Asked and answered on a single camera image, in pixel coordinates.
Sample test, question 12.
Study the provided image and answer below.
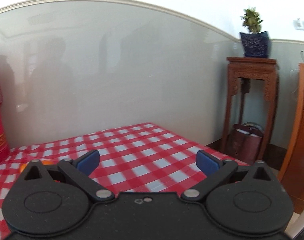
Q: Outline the large orange mandarin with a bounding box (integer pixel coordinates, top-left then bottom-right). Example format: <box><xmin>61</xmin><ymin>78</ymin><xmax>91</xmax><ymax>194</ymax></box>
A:
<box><xmin>19</xmin><ymin>160</ymin><xmax>54</xmax><ymax>173</ymax></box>

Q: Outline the dark red bag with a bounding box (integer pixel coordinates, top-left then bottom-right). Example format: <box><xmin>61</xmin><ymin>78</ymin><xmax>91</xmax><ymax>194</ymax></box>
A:
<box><xmin>225</xmin><ymin>122</ymin><xmax>264</xmax><ymax>165</ymax></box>

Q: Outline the red white checkered tablecloth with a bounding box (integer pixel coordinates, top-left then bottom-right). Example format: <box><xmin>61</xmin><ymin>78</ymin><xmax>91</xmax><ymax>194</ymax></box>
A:
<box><xmin>0</xmin><ymin>122</ymin><xmax>250</xmax><ymax>240</ymax></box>

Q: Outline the orange wooden cabinet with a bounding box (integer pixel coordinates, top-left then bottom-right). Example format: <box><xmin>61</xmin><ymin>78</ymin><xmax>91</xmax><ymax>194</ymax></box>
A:
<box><xmin>278</xmin><ymin>63</ymin><xmax>304</xmax><ymax>214</ymax></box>

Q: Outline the blue flower pot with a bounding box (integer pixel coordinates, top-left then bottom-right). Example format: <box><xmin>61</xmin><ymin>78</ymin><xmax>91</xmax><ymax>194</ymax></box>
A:
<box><xmin>240</xmin><ymin>31</ymin><xmax>272</xmax><ymax>59</ymax></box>

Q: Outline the green potted plant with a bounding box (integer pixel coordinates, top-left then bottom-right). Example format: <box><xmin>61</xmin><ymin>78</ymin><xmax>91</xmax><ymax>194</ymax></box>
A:
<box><xmin>241</xmin><ymin>8</ymin><xmax>264</xmax><ymax>34</ymax></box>

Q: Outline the white wall socket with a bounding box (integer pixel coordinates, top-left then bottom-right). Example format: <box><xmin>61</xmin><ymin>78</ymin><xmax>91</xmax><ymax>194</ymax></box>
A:
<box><xmin>293</xmin><ymin>18</ymin><xmax>304</xmax><ymax>31</ymax></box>

